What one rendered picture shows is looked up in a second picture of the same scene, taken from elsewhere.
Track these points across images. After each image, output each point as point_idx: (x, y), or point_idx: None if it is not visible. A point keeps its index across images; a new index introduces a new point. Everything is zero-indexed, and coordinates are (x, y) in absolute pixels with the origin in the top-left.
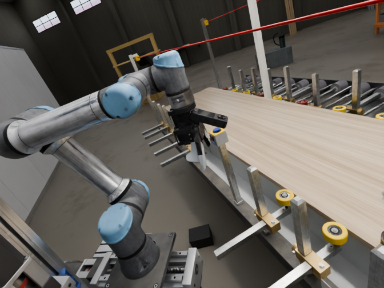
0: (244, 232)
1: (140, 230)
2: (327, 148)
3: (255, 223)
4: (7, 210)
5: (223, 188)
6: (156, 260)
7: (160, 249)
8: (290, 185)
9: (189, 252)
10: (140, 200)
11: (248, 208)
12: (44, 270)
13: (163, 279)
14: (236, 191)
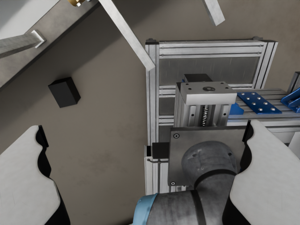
0: (117, 25)
1: (221, 188)
2: None
3: (79, 10)
4: None
5: (8, 68)
6: (216, 142)
7: (197, 143)
8: None
9: (193, 102)
10: (181, 217)
11: (48, 21)
12: None
13: (238, 127)
14: (24, 39)
